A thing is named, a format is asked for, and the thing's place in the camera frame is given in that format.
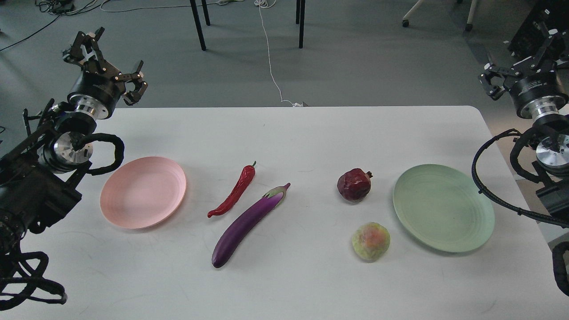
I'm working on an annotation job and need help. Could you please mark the white chair base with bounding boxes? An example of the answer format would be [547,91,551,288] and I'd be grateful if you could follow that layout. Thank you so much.
[402,0,478,32]

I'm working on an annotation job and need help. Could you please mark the black floor cables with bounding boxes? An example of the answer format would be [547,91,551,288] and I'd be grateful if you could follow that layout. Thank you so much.
[0,0,112,52]

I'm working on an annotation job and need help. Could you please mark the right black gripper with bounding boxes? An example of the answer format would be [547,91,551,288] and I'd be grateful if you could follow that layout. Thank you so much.
[478,23,569,119]

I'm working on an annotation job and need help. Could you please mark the yellow green peach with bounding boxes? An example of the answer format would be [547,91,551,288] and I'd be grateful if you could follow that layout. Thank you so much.
[350,222,391,262]

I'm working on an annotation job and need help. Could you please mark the white floor cable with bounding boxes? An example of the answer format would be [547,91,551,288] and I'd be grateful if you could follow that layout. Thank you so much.
[254,0,309,108]

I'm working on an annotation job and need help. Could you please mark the green plate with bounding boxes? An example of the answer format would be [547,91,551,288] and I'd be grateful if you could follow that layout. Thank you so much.
[392,164,495,253]

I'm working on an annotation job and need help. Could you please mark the red pomegranate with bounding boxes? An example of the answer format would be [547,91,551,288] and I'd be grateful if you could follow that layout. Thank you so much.
[336,168,373,202]

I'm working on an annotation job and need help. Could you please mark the purple eggplant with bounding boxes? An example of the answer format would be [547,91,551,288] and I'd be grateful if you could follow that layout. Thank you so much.
[211,183,291,268]

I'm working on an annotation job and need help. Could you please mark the black table leg left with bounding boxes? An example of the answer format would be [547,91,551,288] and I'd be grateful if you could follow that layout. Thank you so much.
[189,0,211,52]

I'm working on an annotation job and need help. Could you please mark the black equipment box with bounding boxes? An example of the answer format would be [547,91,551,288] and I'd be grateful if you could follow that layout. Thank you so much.
[508,0,569,59]

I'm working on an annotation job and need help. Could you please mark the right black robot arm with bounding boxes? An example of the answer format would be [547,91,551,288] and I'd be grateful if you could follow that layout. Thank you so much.
[471,22,569,228]

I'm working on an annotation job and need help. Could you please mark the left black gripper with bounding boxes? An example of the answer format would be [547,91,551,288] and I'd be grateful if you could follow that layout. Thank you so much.
[62,27,148,120]

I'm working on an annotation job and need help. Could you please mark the red chili pepper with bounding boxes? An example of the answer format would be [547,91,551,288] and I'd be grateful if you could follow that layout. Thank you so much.
[207,161,256,218]

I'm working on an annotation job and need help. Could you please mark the black table leg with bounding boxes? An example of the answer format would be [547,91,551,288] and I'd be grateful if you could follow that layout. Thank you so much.
[189,0,211,52]
[295,0,306,49]

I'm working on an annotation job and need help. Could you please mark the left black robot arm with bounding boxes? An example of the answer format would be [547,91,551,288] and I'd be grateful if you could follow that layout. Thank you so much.
[0,27,148,311]

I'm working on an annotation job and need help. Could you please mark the pink plate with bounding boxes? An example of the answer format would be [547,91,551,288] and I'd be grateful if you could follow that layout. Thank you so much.
[100,156,187,229]

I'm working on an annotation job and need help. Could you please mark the black table leg right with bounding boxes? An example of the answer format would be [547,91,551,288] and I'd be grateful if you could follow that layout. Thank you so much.
[295,0,306,49]

